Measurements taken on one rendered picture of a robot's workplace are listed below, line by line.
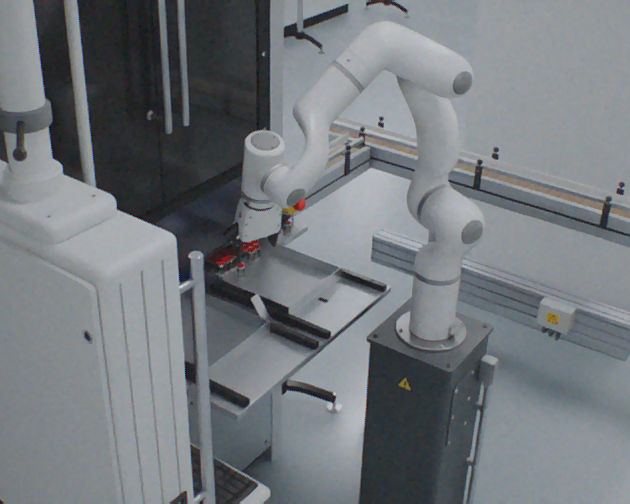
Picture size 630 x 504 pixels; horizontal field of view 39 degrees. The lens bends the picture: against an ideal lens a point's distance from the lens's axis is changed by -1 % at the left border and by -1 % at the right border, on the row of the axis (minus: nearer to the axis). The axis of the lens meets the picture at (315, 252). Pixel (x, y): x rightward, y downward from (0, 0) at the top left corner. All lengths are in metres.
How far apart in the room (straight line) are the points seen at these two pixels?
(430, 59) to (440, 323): 0.74
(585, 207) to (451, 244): 0.96
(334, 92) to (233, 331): 0.77
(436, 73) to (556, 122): 1.75
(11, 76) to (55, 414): 0.60
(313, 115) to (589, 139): 1.92
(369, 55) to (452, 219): 0.47
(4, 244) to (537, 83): 2.54
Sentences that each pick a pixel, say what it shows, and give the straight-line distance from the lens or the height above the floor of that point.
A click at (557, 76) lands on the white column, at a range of 3.60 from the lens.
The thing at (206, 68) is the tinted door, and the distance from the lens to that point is 2.29.
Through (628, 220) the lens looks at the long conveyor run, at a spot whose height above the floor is 0.93.
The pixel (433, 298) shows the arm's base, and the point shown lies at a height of 1.00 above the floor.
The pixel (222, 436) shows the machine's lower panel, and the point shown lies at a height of 0.31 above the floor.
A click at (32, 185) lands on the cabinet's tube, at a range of 1.50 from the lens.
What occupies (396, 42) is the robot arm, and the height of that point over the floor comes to 1.69.
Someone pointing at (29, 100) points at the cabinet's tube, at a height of 1.75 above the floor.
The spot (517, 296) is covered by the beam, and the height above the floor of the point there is 0.51.
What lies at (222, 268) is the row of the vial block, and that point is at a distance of 2.57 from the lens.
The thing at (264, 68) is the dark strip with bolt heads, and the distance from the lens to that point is 2.47.
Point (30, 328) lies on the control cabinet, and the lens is 1.57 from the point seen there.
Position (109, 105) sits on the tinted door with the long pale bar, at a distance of 2.07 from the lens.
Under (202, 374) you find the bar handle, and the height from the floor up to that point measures 1.23.
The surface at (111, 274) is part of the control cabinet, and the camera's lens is 1.37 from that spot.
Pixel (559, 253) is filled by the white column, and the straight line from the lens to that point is 3.86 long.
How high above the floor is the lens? 2.25
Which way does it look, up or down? 30 degrees down
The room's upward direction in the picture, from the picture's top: 2 degrees clockwise
